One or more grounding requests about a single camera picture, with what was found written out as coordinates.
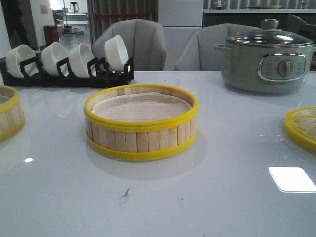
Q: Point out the glass pot lid with knob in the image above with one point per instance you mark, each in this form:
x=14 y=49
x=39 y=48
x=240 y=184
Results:
x=270 y=35

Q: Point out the grey chair left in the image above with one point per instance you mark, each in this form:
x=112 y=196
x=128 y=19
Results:
x=144 y=41

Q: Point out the red bin in background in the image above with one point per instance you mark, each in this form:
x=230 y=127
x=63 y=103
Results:
x=51 y=34

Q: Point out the woven bamboo steamer lid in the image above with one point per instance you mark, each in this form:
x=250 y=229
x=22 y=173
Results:
x=300 y=126

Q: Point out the white bowl right end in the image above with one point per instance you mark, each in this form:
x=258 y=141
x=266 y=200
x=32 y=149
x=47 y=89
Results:
x=116 y=53

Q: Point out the grey chair right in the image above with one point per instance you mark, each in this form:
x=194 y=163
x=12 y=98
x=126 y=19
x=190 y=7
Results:
x=199 y=53

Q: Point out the green electric cooking pot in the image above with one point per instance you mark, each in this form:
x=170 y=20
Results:
x=265 y=69

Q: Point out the black bowl rack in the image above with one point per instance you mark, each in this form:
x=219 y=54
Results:
x=99 y=74

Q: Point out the white bowl far left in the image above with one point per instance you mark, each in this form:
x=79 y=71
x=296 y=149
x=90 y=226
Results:
x=15 y=56

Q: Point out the grey chair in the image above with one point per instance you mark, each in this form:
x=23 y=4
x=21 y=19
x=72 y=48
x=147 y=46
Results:
x=199 y=53
x=144 y=41

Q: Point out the bamboo steamer basket yellow rims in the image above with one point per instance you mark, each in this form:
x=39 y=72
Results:
x=141 y=141

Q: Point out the white cabinet in background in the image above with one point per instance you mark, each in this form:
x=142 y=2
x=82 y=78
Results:
x=179 y=18

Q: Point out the white steamer liner paper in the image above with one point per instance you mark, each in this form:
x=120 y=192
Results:
x=142 y=107

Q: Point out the white bowl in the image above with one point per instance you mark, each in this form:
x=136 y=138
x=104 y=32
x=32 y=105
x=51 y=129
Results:
x=79 y=56
x=51 y=55
x=15 y=56

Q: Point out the person in background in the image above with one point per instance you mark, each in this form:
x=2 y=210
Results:
x=14 y=17

